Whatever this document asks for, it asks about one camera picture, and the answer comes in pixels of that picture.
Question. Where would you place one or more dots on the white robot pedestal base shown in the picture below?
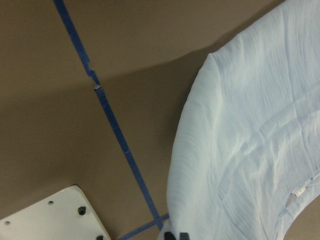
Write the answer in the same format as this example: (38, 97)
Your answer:
(65, 215)

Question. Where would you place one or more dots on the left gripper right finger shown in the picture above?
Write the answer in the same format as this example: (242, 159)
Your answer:
(183, 236)

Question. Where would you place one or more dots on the light blue button shirt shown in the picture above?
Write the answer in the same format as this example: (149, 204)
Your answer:
(246, 156)

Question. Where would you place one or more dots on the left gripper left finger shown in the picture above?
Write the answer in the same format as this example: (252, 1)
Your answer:
(169, 236)

